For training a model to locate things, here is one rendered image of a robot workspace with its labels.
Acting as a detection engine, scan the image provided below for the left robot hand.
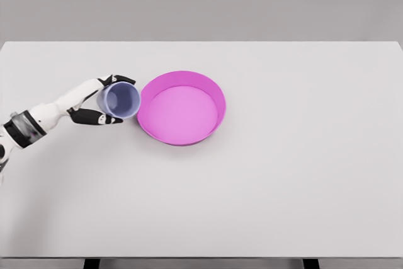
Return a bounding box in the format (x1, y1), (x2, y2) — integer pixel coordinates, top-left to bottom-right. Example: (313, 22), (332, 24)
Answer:
(54, 74), (137, 126)

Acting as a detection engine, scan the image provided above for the pale blue cup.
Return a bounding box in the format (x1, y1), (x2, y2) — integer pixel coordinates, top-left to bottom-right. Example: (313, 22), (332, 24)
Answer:
(96, 81), (141, 120)

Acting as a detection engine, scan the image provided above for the pink round plate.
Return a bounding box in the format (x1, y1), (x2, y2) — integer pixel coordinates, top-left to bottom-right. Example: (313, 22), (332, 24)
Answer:
(137, 71), (227, 147)

